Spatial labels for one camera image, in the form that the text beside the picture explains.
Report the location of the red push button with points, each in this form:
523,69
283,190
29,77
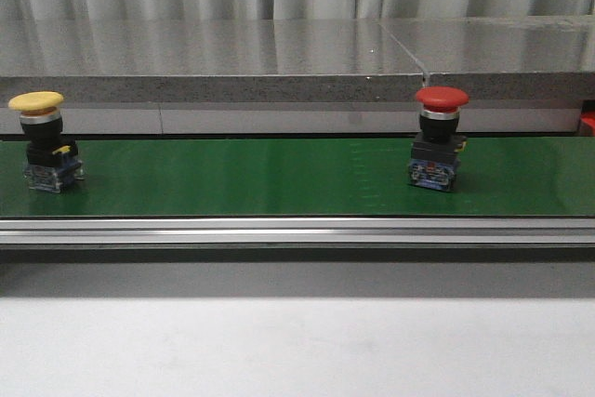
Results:
434,154

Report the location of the black push button block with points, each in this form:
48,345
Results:
53,163

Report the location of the grey stone slab left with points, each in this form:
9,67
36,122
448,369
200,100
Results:
215,61

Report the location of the grey stone slab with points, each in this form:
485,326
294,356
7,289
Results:
530,58
215,61

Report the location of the white base panel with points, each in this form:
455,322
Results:
491,116

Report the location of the green conveyor belt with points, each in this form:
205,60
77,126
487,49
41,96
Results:
542,176

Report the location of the grey stone slab right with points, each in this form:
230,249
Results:
530,58

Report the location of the red plastic tray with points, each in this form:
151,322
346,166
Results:
587,124

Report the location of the aluminium conveyor frame rail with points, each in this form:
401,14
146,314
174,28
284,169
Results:
315,232

